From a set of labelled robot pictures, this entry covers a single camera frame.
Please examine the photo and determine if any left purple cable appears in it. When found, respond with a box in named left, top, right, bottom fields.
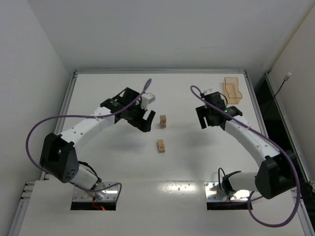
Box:
left=26, top=78, right=152, bottom=195

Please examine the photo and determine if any transparent amber plastic bin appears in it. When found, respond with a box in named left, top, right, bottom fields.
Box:
left=223, top=77, right=243, bottom=105

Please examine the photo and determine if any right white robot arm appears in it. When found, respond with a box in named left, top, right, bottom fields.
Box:
left=196, top=92, right=298, bottom=199

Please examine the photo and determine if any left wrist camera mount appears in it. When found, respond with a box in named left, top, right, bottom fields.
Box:
left=141, top=93, right=156, bottom=108

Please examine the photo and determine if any wooden cube block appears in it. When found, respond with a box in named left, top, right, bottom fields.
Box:
left=160, top=121, right=166, bottom=128

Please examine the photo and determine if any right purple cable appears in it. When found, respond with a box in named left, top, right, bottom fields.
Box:
left=190, top=85, right=302, bottom=227

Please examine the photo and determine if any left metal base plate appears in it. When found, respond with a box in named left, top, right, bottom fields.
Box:
left=72, top=182, right=122, bottom=203

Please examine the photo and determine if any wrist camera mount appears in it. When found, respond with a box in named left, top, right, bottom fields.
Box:
left=141, top=93, right=156, bottom=108
left=201, top=88, right=213, bottom=97

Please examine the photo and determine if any metal base plate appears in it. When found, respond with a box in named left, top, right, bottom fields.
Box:
left=204, top=181, right=250, bottom=203
left=72, top=182, right=122, bottom=203

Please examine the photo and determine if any purple cable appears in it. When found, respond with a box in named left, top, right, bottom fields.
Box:
left=26, top=78, right=152, bottom=195
left=190, top=85, right=302, bottom=227

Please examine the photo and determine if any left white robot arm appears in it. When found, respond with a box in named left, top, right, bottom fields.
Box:
left=40, top=88, right=156, bottom=192

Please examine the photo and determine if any black wall cable with plug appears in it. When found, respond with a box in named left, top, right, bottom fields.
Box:
left=273, top=72, right=292, bottom=98

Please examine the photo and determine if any plain wooden cube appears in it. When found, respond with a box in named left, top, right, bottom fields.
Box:
left=159, top=115, right=167, bottom=123

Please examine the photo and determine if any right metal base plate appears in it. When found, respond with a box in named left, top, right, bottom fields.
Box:
left=204, top=181, right=250, bottom=203

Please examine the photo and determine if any wooden cube with lines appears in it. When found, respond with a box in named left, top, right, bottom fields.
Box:
left=158, top=144, right=165, bottom=153

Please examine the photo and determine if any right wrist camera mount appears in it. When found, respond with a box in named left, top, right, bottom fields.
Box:
left=201, top=88, right=213, bottom=97

